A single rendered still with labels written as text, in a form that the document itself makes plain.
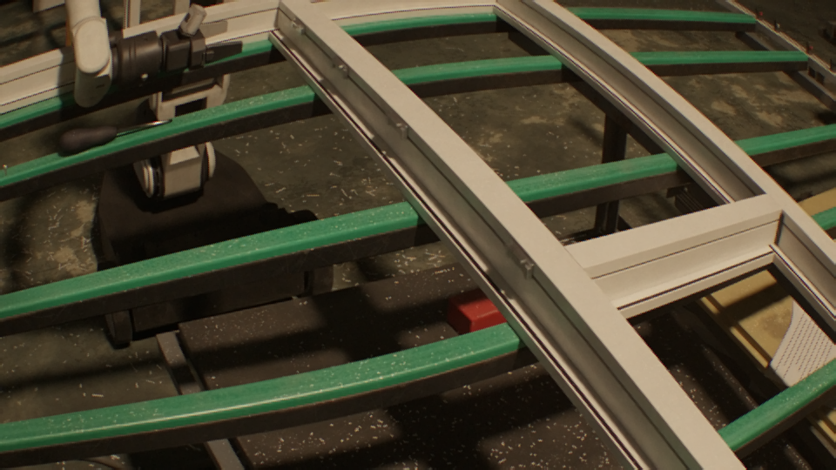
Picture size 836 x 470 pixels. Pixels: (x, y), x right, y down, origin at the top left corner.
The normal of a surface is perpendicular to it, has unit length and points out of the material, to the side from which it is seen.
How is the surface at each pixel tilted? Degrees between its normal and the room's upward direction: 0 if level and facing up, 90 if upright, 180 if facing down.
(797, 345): 0
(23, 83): 90
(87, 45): 36
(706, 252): 90
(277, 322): 0
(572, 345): 90
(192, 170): 103
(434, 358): 0
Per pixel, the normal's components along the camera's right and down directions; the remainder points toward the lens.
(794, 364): 0.04, -0.84
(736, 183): -0.91, 0.18
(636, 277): 0.40, 0.51
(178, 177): 0.44, 0.68
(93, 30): 0.28, -0.37
